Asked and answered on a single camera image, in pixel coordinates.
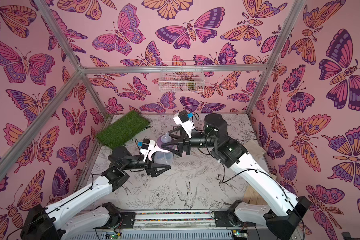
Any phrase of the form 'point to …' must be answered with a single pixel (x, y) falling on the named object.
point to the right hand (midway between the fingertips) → (166, 138)
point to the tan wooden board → (251, 196)
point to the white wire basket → (181, 76)
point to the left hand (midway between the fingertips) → (170, 160)
